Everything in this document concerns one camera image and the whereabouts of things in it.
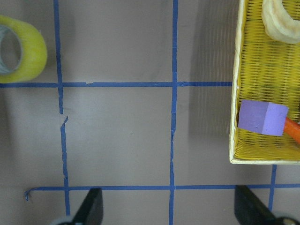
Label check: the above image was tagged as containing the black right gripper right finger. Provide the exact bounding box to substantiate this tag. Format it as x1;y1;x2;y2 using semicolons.
234;185;300;225

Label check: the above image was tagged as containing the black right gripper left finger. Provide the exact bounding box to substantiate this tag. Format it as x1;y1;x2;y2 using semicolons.
49;187;104;225

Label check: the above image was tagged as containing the yellow tape roll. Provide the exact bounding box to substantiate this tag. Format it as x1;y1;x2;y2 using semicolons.
0;15;47;83

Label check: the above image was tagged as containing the orange stick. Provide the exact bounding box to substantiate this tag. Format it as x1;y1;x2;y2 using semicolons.
284;117;300;143

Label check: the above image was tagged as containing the purple foam block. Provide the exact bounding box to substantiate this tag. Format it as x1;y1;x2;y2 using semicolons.
238;100;289;136

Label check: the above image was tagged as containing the yellow woven basket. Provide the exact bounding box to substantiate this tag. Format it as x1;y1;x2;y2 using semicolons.
229;0;300;165

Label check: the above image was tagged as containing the beige bread ring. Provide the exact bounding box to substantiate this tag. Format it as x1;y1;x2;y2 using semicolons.
262;0;300;45

